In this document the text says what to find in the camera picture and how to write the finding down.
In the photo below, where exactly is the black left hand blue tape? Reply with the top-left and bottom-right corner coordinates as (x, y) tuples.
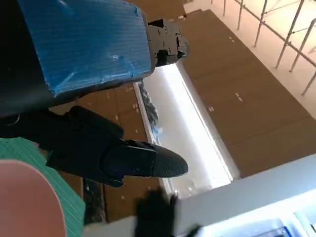
(0, 0), (190, 189)

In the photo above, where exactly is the black gloved right hand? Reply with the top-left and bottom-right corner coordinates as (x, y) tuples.
(134, 189), (201, 237)

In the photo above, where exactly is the pink bowl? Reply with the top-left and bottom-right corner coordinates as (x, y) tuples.
(0, 159), (68, 237)

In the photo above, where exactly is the green cutting mat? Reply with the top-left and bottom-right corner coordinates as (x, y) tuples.
(0, 137), (86, 227)

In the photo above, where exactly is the bright white window panel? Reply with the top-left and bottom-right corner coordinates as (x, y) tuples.
(133, 63), (240, 198)

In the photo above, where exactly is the white metal railing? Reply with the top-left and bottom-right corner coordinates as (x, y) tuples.
(222, 0), (316, 96)

